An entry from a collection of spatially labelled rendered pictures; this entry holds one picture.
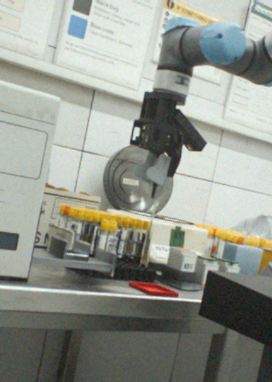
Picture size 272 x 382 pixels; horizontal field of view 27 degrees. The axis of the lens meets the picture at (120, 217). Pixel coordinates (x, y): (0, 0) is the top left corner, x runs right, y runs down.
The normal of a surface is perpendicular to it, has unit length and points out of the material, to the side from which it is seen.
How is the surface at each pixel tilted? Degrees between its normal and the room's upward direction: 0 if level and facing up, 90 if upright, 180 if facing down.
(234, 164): 90
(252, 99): 93
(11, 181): 90
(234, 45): 90
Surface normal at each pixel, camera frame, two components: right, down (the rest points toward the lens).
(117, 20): 0.55, 0.21
